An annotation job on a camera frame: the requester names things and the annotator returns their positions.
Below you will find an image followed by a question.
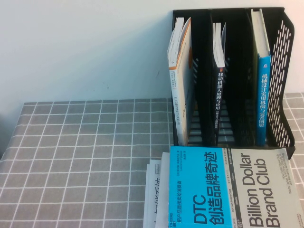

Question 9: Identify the black plastic book stand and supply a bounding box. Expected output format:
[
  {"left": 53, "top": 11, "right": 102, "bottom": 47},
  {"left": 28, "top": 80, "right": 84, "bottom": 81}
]
[{"left": 172, "top": 6, "right": 296, "bottom": 159}]

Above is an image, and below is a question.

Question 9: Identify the black mobile robot book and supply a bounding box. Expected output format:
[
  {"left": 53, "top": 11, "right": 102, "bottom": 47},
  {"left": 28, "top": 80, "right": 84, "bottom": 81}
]
[{"left": 212, "top": 22, "right": 228, "bottom": 145}]

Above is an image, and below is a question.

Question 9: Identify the blue and grey paperback book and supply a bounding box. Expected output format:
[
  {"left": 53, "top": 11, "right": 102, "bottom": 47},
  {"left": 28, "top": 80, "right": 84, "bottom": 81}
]
[{"left": 167, "top": 146, "right": 299, "bottom": 228}]

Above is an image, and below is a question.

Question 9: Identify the blue spine hardcover book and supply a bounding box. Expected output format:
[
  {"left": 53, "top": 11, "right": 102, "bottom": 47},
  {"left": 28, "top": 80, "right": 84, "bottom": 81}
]
[{"left": 250, "top": 8, "right": 271, "bottom": 147}]

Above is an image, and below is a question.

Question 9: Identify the grey checked tablecloth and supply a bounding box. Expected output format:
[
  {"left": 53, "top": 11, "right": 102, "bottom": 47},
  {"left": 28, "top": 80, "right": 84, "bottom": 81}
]
[{"left": 0, "top": 91, "right": 304, "bottom": 228}]

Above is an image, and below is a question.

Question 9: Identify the white book large black print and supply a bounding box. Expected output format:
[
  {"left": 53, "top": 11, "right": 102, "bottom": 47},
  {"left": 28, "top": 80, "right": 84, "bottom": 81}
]
[{"left": 143, "top": 159, "right": 163, "bottom": 228}]

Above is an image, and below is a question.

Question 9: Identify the white and orange paperback book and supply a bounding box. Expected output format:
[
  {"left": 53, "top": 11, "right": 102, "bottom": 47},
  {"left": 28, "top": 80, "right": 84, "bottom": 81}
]
[{"left": 167, "top": 16, "right": 193, "bottom": 146}]

